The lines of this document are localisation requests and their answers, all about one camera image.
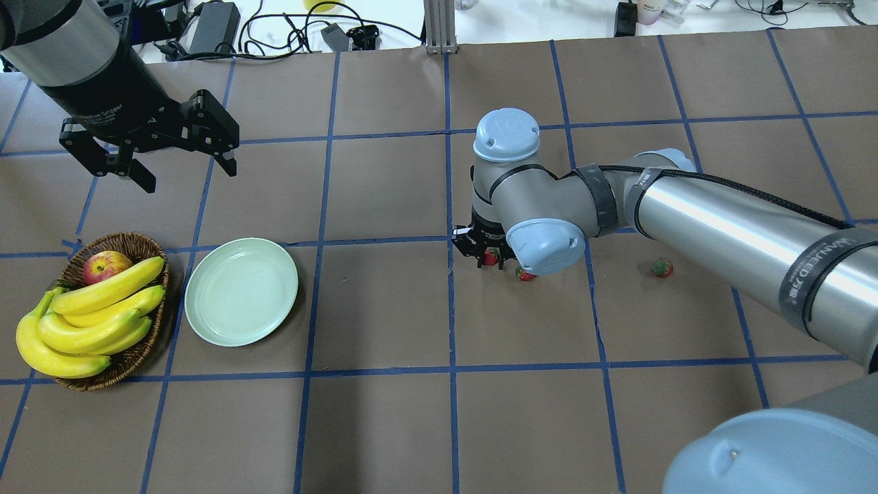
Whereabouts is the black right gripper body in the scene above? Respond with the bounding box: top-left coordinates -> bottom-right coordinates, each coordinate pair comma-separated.
452,206 -> 513,250

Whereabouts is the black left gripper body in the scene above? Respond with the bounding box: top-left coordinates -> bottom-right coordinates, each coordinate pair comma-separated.
40,48 -> 179,152

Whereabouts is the red strawberry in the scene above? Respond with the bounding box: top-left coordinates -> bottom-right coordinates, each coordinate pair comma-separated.
481,249 -> 499,266
650,259 -> 674,279
515,266 -> 538,282

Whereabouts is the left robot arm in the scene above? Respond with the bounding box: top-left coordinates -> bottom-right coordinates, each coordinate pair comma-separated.
2,1 -> 239,193

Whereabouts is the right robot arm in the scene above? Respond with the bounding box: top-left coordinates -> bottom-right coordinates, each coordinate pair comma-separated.
452,108 -> 877,493

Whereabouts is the light green plate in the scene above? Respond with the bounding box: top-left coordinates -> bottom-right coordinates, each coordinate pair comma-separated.
184,237 -> 299,347

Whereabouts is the black power adapter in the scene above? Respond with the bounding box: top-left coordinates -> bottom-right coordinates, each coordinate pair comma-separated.
187,2 -> 241,54

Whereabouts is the wicker basket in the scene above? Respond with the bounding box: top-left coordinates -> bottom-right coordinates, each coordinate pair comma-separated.
48,232 -> 170,392

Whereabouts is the red apple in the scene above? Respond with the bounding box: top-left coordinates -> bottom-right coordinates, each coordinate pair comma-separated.
82,250 -> 134,285

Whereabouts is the yellow banana bunch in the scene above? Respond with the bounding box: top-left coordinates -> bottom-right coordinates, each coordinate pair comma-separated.
15,256 -> 165,379

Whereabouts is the black cable bundle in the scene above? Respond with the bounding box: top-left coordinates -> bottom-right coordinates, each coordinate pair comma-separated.
165,0 -> 425,62

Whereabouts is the aluminium profile post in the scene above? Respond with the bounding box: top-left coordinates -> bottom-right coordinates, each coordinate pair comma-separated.
423,0 -> 458,54

